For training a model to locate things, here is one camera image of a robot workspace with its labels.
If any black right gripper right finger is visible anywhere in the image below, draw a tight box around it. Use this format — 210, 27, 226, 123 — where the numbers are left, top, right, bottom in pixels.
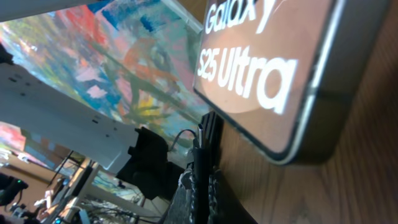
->
200, 110, 259, 224

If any colourful abstract painting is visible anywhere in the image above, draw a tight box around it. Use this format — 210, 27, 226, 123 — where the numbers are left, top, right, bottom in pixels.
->
1, 0, 209, 166

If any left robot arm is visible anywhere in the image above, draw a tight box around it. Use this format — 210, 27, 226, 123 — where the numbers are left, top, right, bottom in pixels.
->
1, 48, 183, 200

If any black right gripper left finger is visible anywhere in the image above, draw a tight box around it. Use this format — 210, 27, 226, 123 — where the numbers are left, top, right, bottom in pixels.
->
161, 168, 196, 224

